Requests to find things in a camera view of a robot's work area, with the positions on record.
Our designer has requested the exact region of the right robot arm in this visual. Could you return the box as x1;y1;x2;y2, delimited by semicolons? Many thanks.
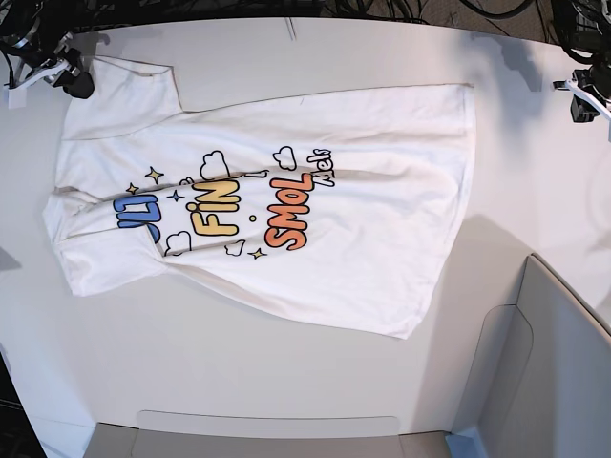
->
1;1;95;109

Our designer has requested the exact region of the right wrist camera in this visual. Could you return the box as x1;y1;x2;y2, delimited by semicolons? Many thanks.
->
3;86;27;110

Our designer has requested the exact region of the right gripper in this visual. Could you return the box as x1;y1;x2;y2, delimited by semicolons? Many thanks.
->
6;48;95;99

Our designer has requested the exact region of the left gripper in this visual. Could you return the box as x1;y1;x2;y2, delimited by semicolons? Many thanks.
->
552;70;610;122

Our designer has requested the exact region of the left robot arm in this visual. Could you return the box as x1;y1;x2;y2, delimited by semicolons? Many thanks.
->
552;1;610;123

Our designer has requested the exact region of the beige chair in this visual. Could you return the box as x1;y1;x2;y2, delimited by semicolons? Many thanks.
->
86;254;610;457

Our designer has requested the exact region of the white t-shirt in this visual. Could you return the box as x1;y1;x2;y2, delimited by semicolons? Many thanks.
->
43;57;476;339

